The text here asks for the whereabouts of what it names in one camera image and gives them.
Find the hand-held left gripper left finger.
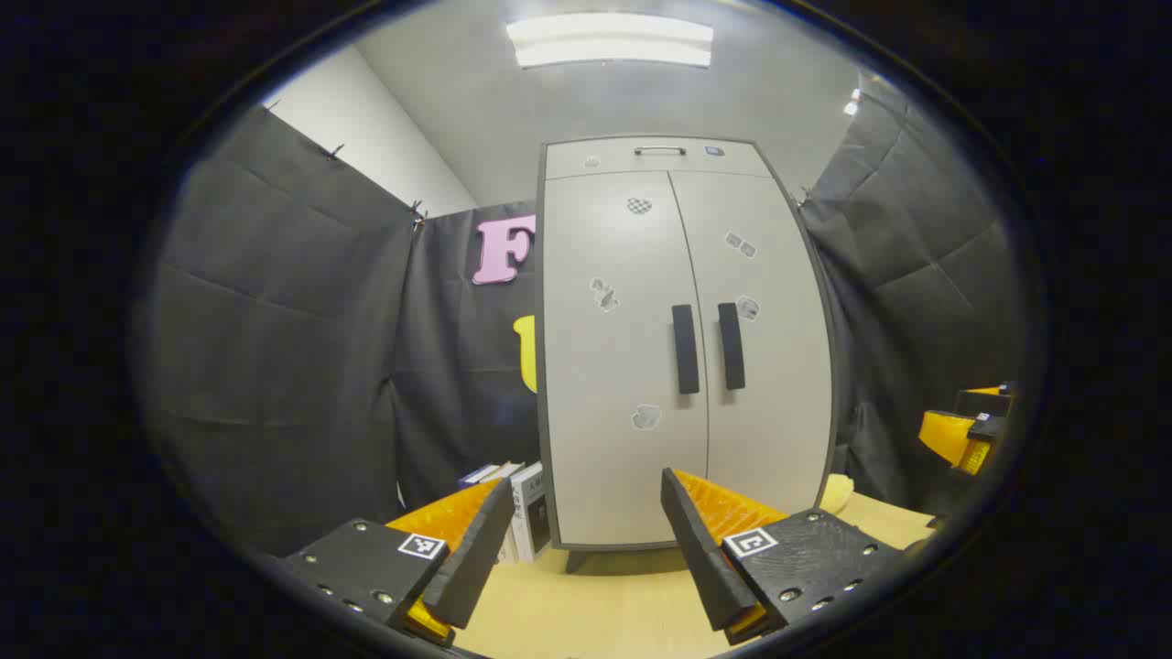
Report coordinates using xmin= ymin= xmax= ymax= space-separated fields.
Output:
xmin=279 ymin=476 xmax=516 ymax=649

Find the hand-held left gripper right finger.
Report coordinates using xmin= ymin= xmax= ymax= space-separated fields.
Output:
xmin=661 ymin=468 xmax=907 ymax=646

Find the grey cabinet door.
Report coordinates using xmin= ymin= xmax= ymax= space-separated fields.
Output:
xmin=543 ymin=171 xmax=711 ymax=548
xmin=668 ymin=169 xmax=834 ymax=519

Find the black door handle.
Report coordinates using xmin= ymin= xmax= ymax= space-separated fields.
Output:
xmin=717 ymin=302 xmax=746 ymax=392
xmin=671 ymin=304 xmax=700 ymax=395

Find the grey double-door shoe cabinet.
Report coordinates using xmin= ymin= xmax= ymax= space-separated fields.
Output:
xmin=536 ymin=135 xmax=839 ymax=552

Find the beige book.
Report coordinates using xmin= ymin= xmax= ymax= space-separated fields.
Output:
xmin=483 ymin=461 xmax=525 ymax=564

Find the pale yellow round object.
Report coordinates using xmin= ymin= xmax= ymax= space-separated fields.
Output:
xmin=818 ymin=473 xmax=855 ymax=515

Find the black backdrop cloth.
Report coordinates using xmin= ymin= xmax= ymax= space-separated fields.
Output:
xmin=151 ymin=69 xmax=1026 ymax=559

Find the long ceiling light panel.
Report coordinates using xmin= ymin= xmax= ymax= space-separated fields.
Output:
xmin=506 ymin=14 xmax=714 ymax=70

